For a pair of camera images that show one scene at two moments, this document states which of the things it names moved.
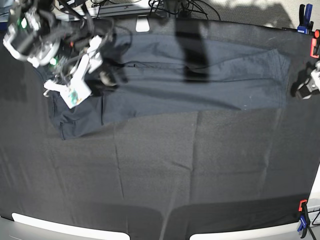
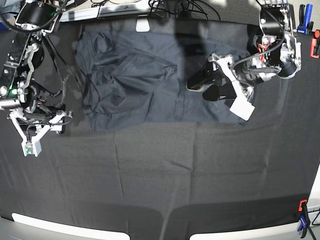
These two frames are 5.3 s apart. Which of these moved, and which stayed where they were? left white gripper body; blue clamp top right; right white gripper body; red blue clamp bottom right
Moved: left white gripper body; right white gripper body
Stayed: blue clamp top right; red blue clamp bottom right
